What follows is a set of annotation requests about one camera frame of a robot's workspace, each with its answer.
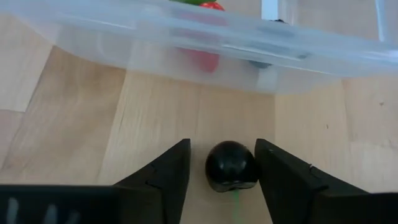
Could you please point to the clear plastic tupperware container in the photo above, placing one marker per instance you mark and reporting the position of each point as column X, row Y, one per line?
column 93, row 40

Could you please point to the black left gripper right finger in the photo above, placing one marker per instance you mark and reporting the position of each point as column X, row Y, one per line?
column 295, row 193

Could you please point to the dark blueberry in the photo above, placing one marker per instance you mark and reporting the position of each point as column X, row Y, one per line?
column 230, row 166

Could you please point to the green leafy vegetable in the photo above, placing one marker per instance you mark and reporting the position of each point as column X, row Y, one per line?
column 192, row 1

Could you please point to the red strawberry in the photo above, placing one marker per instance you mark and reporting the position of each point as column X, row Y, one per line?
column 205, row 59

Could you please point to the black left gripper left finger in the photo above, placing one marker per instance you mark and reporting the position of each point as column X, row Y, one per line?
column 161, row 193

